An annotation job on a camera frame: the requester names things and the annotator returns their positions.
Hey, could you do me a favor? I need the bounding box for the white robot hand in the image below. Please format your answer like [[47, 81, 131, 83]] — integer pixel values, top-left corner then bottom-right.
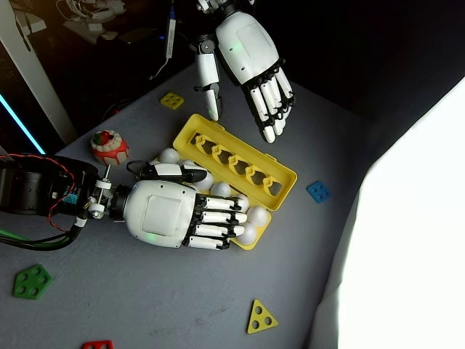
[[122, 161, 251, 252], [191, 10, 298, 145]]

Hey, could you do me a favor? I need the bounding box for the yellow egg carton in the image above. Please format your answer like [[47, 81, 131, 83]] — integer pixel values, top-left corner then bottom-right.
[[149, 113, 299, 252]]

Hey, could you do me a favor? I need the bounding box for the white toy egg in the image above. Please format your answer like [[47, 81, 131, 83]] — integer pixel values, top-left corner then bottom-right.
[[238, 223, 258, 245], [246, 205, 270, 228], [209, 181, 233, 199], [158, 148, 182, 164]]

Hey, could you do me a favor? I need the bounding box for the grey table cloth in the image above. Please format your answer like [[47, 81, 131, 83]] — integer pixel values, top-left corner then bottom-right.
[[0, 61, 465, 349]]

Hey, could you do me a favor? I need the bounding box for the strawberry cream toy cake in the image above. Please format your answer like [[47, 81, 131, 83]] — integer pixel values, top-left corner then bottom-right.
[[89, 129, 130, 167]]

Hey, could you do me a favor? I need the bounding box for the yellow rectangular holed block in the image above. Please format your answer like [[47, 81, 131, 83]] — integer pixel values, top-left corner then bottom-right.
[[160, 92, 185, 110]]

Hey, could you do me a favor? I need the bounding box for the green pentagon holed block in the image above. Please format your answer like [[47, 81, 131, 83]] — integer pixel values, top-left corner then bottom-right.
[[13, 264, 53, 301]]

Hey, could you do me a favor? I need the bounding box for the yellow triangle holed block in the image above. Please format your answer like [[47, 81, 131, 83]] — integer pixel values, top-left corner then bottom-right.
[[246, 298, 280, 335]]

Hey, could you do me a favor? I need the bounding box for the white electronic device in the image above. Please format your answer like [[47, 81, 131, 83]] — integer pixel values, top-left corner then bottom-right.
[[54, 0, 128, 43]]

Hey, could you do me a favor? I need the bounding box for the blue square holed block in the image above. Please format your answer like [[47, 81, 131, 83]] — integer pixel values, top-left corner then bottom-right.
[[306, 180, 333, 204]]

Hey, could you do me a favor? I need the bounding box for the cyan light strip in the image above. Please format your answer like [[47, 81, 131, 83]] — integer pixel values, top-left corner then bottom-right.
[[0, 93, 47, 156]]

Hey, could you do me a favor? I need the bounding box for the white backdrop sheet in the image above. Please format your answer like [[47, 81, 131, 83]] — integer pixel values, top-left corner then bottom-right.
[[336, 74, 465, 349]]

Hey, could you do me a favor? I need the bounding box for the white cable with connector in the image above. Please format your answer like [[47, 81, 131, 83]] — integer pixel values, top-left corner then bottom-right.
[[150, 7, 178, 81]]

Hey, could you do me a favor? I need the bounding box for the white upright post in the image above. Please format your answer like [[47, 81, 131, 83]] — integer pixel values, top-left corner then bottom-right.
[[0, 0, 78, 146]]

